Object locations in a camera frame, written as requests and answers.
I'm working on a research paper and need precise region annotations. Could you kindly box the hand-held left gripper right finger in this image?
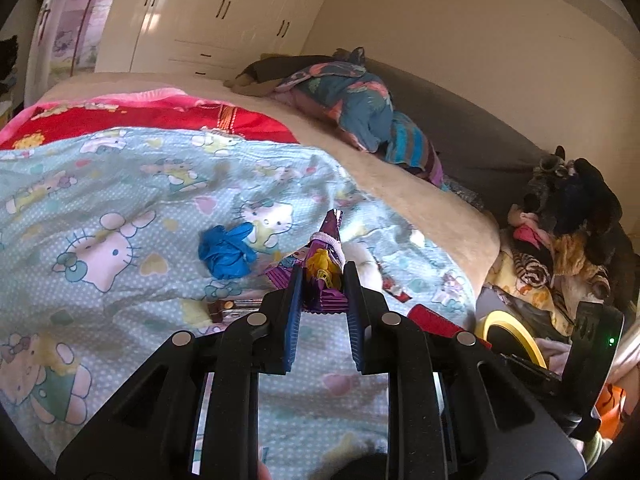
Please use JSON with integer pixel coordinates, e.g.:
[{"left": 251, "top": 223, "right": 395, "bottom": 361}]
[{"left": 342, "top": 260, "right": 588, "bottom": 480}]

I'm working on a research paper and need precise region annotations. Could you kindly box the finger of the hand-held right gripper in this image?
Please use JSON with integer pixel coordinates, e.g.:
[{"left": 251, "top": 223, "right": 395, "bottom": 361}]
[{"left": 495, "top": 352, "right": 566, "bottom": 386}]

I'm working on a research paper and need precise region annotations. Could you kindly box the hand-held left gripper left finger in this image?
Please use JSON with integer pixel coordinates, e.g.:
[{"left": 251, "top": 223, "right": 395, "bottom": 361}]
[{"left": 56, "top": 260, "right": 306, "bottom": 480}]

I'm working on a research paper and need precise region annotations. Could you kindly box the yellow bin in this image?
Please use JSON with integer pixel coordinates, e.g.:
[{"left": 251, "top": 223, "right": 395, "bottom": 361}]
[{"left": 472, "top": 310, "right": 551, "bottom": 371}]

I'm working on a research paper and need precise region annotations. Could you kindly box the blue rubber glove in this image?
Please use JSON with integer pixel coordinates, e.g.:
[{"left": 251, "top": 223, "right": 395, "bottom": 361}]
[{"left": 198, "top": 222, "right": 258, "bottom": 279}]

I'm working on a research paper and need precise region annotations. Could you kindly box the purple snack wrapper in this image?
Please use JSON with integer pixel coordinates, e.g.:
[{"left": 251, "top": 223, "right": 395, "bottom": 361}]
[{"left": 265, "top": 208, "right": 358, "bottom": 313}]

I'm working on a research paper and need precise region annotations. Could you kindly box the dark red wrapper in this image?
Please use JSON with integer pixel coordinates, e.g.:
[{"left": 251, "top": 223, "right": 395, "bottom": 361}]
[{"left": 382, "top": 277, "right": 410, "bottom": 303}]

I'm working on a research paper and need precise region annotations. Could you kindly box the orange bag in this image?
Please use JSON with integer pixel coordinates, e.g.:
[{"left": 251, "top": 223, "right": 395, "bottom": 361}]
[{"left": 597, "top": 385, "right": 627, "bottom": 441}]

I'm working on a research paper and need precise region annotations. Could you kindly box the beige fleece garment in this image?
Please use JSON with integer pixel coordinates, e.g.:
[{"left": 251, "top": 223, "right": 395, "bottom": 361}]
[{"left": 560, "top": 270, "right": 613, "bottom": 306}]

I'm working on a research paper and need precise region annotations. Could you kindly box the brown candy wrapper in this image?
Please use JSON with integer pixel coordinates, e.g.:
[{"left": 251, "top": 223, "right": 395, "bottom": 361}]
[{"left": 209, "top": 299, "right": 263, "bottom": 322}]

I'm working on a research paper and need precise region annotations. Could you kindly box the red tube packet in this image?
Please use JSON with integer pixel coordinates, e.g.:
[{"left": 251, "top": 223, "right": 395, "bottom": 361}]
[{"left": 406, "top": 304, "right": 493, "bottom": 348}]

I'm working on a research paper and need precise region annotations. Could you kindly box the yellow cartoon cloth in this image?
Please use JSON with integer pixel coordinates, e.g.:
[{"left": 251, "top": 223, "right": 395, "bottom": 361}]
[{"left": 487, "top": 250, "right": 576, "bottom": 336}]

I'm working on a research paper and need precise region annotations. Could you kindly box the zebra print garment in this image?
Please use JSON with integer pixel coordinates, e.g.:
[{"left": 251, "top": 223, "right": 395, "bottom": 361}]
[{"left": 510, "top": 250, "right": 556, "bottom": 288}]

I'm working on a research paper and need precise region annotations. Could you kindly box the mustard knit garment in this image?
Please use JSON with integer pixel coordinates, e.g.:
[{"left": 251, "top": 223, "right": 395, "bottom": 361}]
[{"left": 547, "top": 232, "right": 608, "bottom": 278}]

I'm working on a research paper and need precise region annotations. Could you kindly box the pink garment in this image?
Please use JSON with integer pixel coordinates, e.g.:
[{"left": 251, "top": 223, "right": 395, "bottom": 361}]
[{"left": 507, "top": 210, "right": 556, "bottom": 251}]

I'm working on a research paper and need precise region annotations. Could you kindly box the beige bed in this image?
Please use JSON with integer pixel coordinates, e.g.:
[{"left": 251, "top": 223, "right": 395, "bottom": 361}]
[{"left": 22, "top": 71, "right": 501, "bottom": 301}]

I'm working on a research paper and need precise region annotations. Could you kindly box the black fluffy garment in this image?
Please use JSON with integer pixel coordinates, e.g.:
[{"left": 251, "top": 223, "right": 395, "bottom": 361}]
[{"left": 520, "top": 145, "right": 626, "bottom": 266}]

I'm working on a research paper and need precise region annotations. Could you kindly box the dark patterned pillow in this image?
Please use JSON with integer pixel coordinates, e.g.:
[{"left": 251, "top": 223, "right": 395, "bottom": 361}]
[{"left": 442, "top": 175, "right": 488, "bottom": 211}]

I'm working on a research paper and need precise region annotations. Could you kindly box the striped blanket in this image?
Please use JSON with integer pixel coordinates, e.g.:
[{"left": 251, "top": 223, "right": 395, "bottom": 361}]
[{"left": 385, "top": 112, "right": 446, "bottom": 186}]

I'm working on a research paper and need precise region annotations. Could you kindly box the blue floral quilt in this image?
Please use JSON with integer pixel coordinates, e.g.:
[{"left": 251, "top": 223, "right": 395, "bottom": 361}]
[{"left": 272, "top": 47, "right": 396, "bottom": 153}]

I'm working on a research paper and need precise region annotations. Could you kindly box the cartoon print blue quilt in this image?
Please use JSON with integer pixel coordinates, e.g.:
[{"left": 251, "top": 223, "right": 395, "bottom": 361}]
[{"left": 0, "top": 127, "right": 476, "bottom": 480}]

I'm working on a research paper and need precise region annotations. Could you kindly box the red blanket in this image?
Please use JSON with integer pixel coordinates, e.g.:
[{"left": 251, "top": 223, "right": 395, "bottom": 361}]
[{"left": 0, "top": 87, "right": 301, "bottom": 151}]

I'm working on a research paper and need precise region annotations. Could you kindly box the brown clothing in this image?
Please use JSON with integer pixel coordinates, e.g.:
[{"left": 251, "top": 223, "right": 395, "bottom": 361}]
[{"left": 223, "top": 55, "right": 341, "bottom": 96}]

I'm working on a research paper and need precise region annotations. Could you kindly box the cream wardrobe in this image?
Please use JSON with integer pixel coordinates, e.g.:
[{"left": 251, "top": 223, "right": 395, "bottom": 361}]
[{"left": 92, "top": 0, "right": 346, "bottom": 81}]

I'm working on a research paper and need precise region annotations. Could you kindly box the cartoon door curtain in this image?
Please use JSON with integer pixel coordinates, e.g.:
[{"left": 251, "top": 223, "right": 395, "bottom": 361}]
[{"left": 47, "top": 0, "right": 113, "bottom": 78}]

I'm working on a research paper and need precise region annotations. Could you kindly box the white door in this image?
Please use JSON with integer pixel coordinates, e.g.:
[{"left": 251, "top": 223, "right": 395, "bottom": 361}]
[{"left": 22, "top": 0, "right": 56, "bottom": 106}]

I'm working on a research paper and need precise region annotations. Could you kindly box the black plush toy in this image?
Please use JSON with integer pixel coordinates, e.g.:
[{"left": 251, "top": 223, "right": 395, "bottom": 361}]
[{"left": 0, "top": 35, "right": 18, "bottom": 96}]

